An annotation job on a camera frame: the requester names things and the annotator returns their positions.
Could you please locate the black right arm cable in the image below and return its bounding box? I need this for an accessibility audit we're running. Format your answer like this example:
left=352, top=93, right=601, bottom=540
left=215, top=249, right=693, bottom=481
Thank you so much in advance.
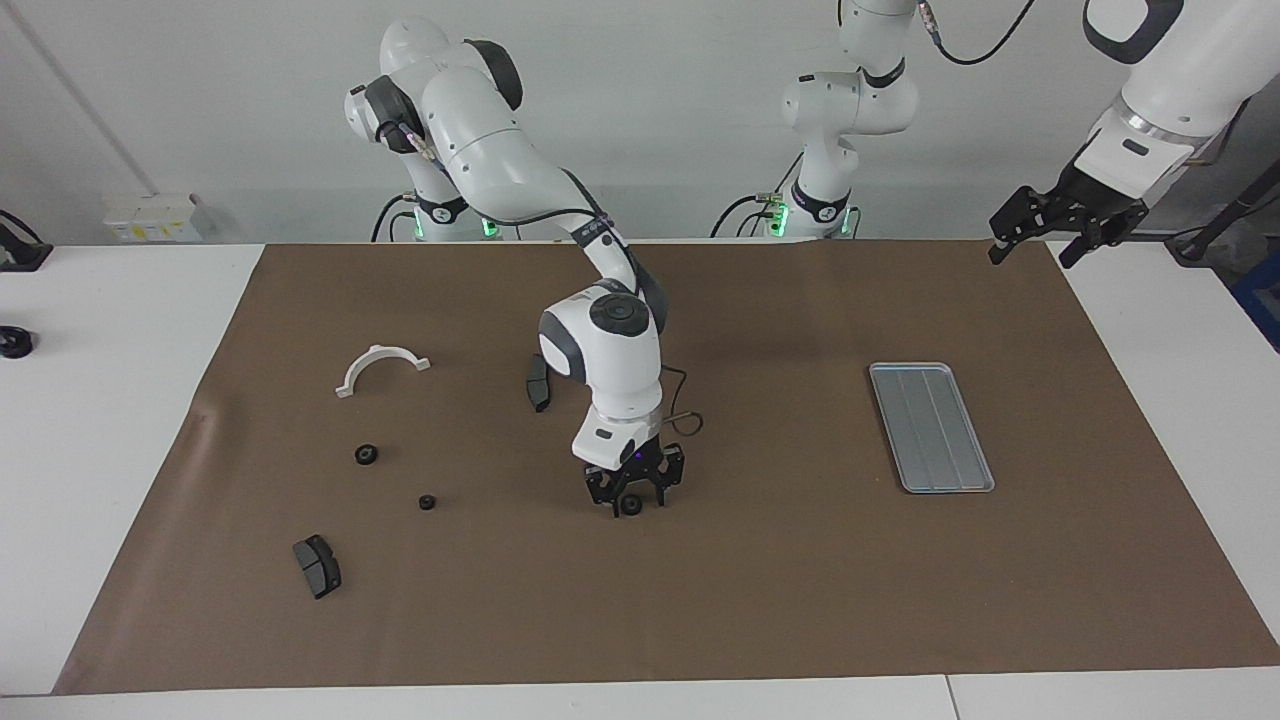
left=515, top=205, right=703, bottom=437

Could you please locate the blue crate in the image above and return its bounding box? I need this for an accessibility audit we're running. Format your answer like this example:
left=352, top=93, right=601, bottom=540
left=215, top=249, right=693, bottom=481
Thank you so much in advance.
left=1228, top=255, right=1280, bottom=353

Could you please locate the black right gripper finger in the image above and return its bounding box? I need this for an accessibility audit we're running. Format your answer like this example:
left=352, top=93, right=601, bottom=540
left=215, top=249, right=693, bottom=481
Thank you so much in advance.
left=648, top=445, right=686, bottom=509
left=583, top=465, right=626, bottom=519

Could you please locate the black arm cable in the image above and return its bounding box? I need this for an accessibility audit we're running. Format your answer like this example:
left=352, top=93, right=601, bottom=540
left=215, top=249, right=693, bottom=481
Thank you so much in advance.
left=915, top=0, right=1251, bottom=166
left=515, top=205, right=703, bottom=437

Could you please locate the silver metal tray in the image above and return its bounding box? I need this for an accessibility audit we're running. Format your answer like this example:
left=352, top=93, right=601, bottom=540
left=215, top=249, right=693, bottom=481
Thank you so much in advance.
left=868, top=362, right=997, bottom=495

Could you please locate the black base cable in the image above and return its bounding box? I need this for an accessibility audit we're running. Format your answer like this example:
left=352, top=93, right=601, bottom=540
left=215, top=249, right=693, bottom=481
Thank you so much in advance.
left=370, top=192, right=521, bottom=243
left=711, top=150, right=806, bottom=240

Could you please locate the black table clamp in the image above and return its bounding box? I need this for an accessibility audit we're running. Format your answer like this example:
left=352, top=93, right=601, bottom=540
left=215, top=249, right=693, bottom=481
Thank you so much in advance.
left=0, top=210, right=53, bottom=273

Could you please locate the short dark brake pad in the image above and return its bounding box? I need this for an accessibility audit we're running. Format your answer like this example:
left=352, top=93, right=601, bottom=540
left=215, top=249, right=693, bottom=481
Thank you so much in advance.
left=292, top=534, right=343, bottom=601

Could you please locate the black stand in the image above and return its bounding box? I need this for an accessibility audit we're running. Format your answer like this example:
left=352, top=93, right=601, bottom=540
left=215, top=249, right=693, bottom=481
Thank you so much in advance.
left=1165, top=160, right=1280, bottom=266

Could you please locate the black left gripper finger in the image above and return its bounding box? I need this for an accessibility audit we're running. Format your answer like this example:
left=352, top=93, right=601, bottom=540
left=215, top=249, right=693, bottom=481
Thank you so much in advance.
left=1058, top=200, right=1149, bottom=269
left=988, top=187, right=1061, bottom=266

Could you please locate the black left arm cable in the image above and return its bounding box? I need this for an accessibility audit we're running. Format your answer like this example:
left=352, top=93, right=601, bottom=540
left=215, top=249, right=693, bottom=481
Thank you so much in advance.
left=915, top=0, right=1251, bottom=166

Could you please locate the brown table mat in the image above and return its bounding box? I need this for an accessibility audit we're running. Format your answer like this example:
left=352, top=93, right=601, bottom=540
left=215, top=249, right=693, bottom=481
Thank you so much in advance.
left=52, top=238, right=1280, bottom=696

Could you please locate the white curved plastic bracket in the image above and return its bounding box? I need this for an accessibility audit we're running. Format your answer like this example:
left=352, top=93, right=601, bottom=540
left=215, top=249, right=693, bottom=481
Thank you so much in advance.
left=335, top=344, right=432, bottom=400

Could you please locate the white power strip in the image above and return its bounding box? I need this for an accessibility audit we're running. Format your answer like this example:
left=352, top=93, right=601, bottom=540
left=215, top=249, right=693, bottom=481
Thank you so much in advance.
left=103, top=193, right=216, bottom=244

